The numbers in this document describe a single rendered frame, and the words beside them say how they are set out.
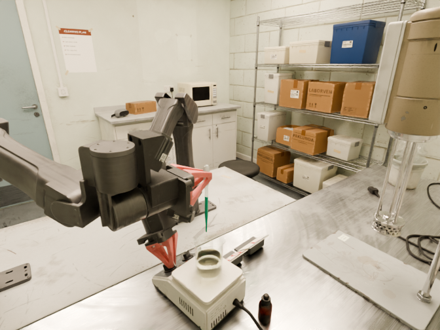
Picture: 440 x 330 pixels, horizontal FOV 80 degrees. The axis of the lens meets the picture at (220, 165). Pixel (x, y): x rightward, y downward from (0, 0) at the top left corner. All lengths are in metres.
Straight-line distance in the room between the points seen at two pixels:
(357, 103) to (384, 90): 1.93
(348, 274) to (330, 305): 0.12
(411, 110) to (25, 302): 0.94
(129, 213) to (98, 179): 0.07
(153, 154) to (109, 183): 0.07
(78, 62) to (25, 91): 0.59
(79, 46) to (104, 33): 0.30
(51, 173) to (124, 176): 0.14
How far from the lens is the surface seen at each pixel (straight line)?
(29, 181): 0.49
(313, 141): 2.78
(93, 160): 0.37
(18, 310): 0.82
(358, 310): 0.75
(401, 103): 0.65
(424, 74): 0.64
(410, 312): 0.79
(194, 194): 0.48
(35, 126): 3.34
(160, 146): 0.40
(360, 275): 0.83
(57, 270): 0.88
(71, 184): 0.45
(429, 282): 0.80
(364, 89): 2.57
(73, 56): 3.35
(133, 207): 0.40
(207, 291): 0.60
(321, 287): 0.77
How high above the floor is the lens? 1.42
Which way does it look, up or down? 21 degrees down
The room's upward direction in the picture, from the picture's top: straight up
